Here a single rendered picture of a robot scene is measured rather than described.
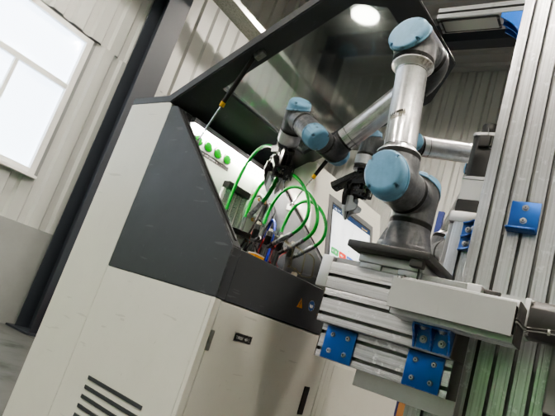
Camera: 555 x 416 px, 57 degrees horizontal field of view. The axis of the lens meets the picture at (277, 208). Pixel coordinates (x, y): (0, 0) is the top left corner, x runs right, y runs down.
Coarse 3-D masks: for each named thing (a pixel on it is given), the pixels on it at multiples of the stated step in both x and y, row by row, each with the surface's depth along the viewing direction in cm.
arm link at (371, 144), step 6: (378, 132) 193; (372, 138) 192; (378, 138) 192; (360, 144) 194; (366, 144) 191; (372, 144) 191; (378, 144) 192; (360, 150) 192; (366, 150) 191; (372, 150) 191
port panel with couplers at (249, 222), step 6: (252, 186) 233; (258, 186) 236; (252, 192) 233; (258, 192) 236; (264, 192) 240; (258, 198) 236; (246, 204) 231; (252, 204) 234; (264, 204) 239; (258, 210) 237; (240, 222) 229; (246, 222) 232; (252, 222) 235; (246, 228) 232; (240, 240) 230
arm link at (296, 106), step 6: (288, 102) 162; (294, 102) 159; (300, 102) 160; (306, 102) 161; (288, 108) 161; (294, 108) 159; (300, 108) 159; (306, 108) 160; (288, 114) 161; (294, 114) 160; (300, 114) 168; (288, 120) 161; (282, 126) 165; (288, 126) 163; (288, 132) 164; (294, 132) 163
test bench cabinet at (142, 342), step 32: (128, 288) 173; (160, 288) 163; (96, 320) 176; (128, 320) 166; (160, 320) 157; (192, 320) 149; (96, 352) 170; (128, 352) 161; (160, 352) 152; (192, 352) 145; (64, 384) 173; (96, 384) 164; (128, 384) 155; (160, 384) 147; (320, 384) 193
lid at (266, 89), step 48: (336, 0) 168; (384, 0) 170; (240, 48) 183; (288, 48) 184; (336, 48) 187; (384, 48) 190; (192, 96) 197; (240, 96) 202; (288, 96) 205; (336, 96) 208; (432, 96) 213; (240, 144) 225
